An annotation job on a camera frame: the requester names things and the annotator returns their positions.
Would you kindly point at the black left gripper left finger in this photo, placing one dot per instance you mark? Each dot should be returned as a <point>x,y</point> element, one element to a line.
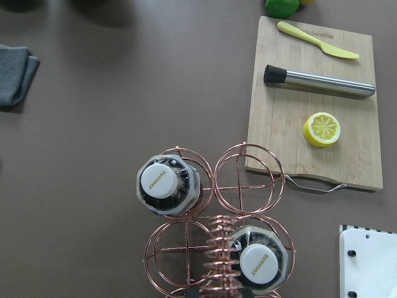
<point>192,293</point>

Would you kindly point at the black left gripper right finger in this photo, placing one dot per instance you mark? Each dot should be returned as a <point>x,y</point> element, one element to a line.
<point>246,293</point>

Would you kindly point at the middle tea bottle white cap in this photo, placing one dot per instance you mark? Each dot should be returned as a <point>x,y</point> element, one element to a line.
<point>262,259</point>

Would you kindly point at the tea bottle white cap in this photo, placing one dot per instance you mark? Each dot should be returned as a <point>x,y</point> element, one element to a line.
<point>262,259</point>
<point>167,185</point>

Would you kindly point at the front tea bottle white cap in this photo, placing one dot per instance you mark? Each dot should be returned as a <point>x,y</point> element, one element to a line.
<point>167,185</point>

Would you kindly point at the bamboo cutting board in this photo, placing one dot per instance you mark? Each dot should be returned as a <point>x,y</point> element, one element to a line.
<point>279,111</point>

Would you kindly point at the half lemon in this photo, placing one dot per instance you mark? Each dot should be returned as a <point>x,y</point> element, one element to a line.
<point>321,130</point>

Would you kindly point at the steel muddler black tip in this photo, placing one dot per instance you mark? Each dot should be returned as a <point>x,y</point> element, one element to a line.
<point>276,77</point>

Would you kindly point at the yellow plastic knife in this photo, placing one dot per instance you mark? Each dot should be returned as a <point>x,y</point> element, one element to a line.
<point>325,47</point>

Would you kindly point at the grey folded cloth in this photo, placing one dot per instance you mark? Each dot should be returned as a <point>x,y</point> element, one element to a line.
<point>18,68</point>

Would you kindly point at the green lime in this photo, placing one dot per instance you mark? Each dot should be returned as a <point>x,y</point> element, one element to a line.
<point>281,9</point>

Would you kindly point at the yellow lemon near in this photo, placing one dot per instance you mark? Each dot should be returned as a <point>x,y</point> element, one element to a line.
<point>306,2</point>

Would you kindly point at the copper wire bottle basket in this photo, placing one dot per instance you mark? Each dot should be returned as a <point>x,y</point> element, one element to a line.
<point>192,250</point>

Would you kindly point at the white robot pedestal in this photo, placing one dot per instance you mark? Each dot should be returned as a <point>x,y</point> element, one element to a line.
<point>367,259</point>

